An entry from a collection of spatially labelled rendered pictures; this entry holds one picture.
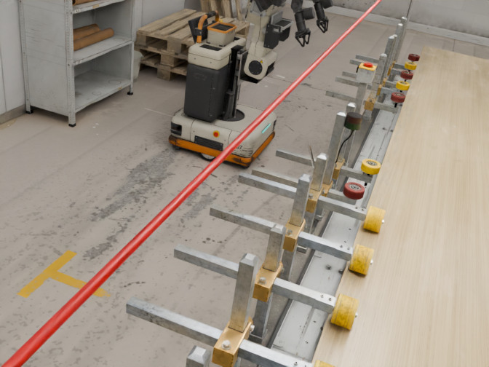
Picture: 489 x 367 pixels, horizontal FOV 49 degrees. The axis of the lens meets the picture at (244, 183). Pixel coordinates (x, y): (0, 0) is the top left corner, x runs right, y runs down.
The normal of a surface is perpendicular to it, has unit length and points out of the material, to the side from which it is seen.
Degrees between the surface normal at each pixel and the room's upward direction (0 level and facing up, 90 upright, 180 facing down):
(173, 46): 90
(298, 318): 0
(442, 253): 0
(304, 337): 0
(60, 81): 90
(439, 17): 90
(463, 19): 90
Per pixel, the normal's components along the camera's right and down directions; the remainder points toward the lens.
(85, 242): 0.13, -0.86
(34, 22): -0.36, 0.43
